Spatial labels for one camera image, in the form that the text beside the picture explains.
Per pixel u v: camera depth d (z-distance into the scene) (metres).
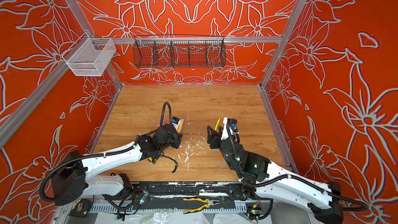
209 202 0.70
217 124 0.97
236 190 0.74
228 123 0.57
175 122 0.72
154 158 0.81
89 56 0.92
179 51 1.00
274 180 0.45
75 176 0.40
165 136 0.61
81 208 0.67
